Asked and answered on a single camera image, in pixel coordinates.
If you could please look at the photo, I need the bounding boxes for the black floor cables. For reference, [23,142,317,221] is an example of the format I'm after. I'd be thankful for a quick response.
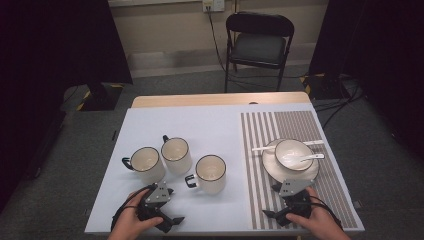
[312,75,366,130]

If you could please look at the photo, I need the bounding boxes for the white ceramic spoon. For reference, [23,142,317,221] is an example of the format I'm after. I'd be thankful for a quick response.
[289,152,326,166]

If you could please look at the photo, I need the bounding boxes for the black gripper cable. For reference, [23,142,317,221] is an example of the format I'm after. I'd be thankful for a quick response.
[307,194,344,230]
[110,184,156,232]

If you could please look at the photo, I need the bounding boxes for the black curtain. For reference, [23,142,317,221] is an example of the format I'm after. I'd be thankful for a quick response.
[307,0,424,159]
[0,0,134,213]

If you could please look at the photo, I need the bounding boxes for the person's left hand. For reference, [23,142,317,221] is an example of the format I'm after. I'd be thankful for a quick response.
[107,189,165,240]

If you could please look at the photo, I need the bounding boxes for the striped woven placemat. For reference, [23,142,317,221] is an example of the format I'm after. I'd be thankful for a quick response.
[240,110,360,231]

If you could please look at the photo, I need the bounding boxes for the black folding chair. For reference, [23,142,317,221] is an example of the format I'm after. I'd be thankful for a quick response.
[224,11,296,93]

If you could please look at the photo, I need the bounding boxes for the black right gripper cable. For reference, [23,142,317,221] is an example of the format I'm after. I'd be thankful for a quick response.
[307,194,344,230]

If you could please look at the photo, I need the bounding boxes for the black stand base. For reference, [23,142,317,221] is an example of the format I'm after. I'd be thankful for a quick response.
[299,72,352,101]
[59,82,125,113]

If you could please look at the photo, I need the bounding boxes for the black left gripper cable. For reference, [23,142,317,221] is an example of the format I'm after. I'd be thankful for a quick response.
[110,184,156,232]

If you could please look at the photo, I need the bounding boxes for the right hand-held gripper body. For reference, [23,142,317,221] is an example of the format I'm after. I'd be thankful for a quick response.
[278,179,316,222]

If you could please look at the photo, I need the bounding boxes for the wooden table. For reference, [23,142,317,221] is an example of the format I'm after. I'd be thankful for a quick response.
[130,91,313,109]

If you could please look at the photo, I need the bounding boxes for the white bowl black rim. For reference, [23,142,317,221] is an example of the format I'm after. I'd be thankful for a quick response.
[274,138,315,172]

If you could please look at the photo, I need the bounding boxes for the white wall socket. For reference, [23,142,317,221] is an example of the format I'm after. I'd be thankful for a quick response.
[202,0,226,14]

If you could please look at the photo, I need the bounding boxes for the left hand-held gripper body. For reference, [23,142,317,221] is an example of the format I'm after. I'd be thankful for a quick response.
[136,181,172,233]

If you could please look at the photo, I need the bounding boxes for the person's right hand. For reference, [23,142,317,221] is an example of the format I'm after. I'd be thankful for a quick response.
[285,186,352,240]

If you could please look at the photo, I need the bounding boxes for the white plate black rim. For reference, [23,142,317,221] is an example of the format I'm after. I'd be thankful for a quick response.
[261,138,321,184]

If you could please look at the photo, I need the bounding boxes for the white mug black rim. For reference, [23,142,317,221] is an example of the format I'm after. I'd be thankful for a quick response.
[160,134,194,176]
[184,154,228,195]
[121,146,167,185]

